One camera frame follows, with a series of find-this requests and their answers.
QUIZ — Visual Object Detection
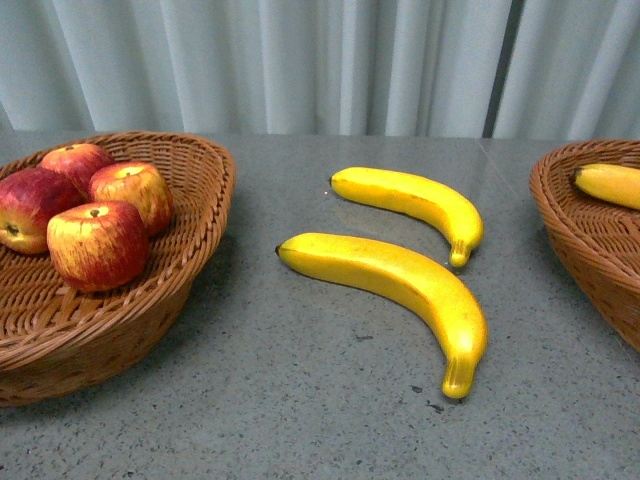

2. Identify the yellow banana in basket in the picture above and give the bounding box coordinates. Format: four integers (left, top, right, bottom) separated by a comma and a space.
573, 163, 639, 210

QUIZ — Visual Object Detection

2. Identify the right brown wicker basket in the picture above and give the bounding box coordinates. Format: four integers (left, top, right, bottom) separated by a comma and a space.
529, 139, 639, 349

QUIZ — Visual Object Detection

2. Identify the left brown wicker basket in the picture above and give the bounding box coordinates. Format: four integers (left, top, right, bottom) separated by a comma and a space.
1, 131, 236, 407

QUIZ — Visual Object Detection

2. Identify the yellow banana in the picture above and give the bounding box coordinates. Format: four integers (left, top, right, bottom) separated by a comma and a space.
573, 163, 639, 210
329, 166, 484, 268
275, 232, 489, 399

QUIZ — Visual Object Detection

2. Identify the red yellow apple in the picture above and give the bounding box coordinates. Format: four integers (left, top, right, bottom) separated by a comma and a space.
89, 161, 174, 237

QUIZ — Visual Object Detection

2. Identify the white pleated curtain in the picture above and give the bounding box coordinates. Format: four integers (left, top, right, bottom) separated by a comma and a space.
1, 1, 639, 140

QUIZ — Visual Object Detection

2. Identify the brown wicker basket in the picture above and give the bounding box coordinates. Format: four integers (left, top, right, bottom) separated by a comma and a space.
529, 139, 639, 349
1, 131, 236, 407

